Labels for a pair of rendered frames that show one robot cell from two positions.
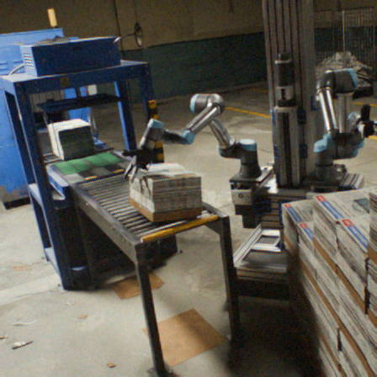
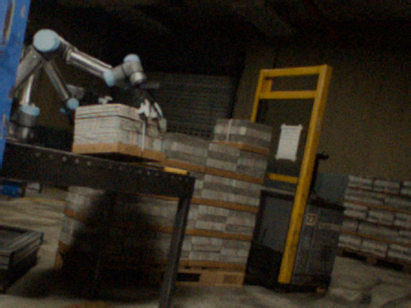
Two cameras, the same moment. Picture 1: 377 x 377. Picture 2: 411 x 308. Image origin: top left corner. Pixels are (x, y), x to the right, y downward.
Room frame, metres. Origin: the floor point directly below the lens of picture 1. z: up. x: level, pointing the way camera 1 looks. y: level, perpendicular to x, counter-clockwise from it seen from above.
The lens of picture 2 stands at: (3.58, 2.83, 0.81)
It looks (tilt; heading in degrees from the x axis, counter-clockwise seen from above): 3 degrees down; 243
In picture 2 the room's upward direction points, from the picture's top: 11 degrees clockwise
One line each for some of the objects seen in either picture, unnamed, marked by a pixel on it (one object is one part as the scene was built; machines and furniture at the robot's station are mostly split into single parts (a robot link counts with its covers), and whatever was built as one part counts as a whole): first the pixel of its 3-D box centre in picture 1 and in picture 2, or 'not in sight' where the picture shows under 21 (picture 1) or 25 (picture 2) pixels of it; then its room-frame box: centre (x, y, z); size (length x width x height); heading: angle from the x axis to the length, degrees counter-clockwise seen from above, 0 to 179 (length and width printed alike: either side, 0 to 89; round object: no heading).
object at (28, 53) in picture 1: (70, 55); not in sight; (3.90, 1.12, 1.65); 0.60 x 0.45 x 0.20; 119
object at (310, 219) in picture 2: not in sight; (290, 239); (0.52, -0.70, 0.40); 0.69 x 0.55 x 0.80; 98
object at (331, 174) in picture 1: (324, 169); (26, 133); (2.98, -0.55, 0.87); 0.15 x 0.15 x 0.10
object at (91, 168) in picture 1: (93, 172); not in sight; (3.90, 1.12, 0.75); 0.70 x 0.65 x 0.10; 29
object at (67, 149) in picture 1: (71, 139); not in sight; (4.40, 1.40, 0.93); 0.38 x 0.30 x 0.26; 29
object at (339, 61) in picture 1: (338, 54); not in sight; (10.42, -2.29, 0.85); 1.21 x 0.83 x 1.71; 29
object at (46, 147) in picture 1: (61, 148); not in sight; (4.88, 1.67, 0.75); 1.53 x 0.64 x 0.10; 29
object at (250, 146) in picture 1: (247, 150); (6, 106); (3.19, -0.09, 0.98); 0.13 x 0.12 x 0.14; 55
